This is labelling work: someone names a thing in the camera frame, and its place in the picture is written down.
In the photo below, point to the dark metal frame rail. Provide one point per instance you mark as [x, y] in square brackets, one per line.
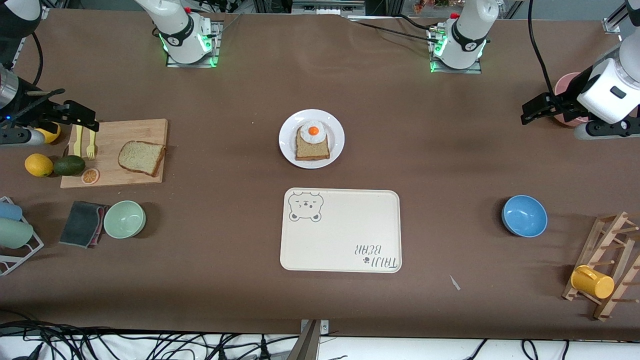
[325, 6]

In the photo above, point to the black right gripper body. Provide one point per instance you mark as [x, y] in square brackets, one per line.
[31, 109]

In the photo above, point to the yellow plastic knife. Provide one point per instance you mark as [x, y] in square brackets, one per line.
[78, 142]

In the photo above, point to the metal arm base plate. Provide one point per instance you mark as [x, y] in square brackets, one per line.
[470, 70]
[216, 42]

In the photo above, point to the grey metal bracket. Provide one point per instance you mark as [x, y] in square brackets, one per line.
[310, 342]

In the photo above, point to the pink folded cloth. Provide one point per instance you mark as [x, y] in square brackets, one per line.
[101, 215]

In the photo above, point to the toy orange slice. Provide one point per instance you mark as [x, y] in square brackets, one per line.
[90, 176]

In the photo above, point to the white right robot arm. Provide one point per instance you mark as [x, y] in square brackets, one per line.
[180, 30]

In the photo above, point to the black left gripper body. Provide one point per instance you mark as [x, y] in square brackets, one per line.
[559, 104]

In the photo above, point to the round white plate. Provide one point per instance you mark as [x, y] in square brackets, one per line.
[287, 145]

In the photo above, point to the cream bear print tray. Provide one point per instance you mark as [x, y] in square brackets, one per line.
[350, 225]

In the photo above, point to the yellow mug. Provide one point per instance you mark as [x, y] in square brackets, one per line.
[592, 282]

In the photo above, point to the wooden cup rack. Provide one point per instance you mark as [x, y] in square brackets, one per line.
[612, 223]

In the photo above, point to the pale green bowl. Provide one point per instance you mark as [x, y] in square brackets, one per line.
[124, 219]

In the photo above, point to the colourful artificial flowers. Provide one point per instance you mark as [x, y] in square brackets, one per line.
[432, 5]

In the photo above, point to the dark grey folded cloth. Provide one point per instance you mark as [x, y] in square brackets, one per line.
[80, 222]

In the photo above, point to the light blue cup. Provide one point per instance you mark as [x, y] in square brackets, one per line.
[10, 211]

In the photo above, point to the green avocado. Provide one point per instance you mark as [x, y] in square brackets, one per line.
[69, 165]

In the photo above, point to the yellow plastic fork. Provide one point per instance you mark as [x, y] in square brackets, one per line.
[91, 147]

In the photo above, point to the pale green cup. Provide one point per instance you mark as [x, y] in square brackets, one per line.
[15, 233]

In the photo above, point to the blue bowl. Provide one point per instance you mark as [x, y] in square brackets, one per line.
[524, 216]

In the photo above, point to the brown bread slice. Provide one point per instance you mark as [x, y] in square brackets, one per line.
[312, 151]
[140, 156]

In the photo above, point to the bamboo cutting board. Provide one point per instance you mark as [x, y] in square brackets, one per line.
[145, 130]

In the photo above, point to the small white paper scrap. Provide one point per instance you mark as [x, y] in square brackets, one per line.
[454, 282]

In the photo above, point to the yellow lemon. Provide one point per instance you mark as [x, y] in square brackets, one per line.
[50, 136]
[39, 165]

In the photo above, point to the fried egg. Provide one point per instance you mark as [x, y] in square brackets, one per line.
[313, 131]

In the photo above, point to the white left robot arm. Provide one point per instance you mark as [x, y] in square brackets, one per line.
[470, 30]

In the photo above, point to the pink ribbed bowl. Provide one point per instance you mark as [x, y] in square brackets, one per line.
[562, 85]

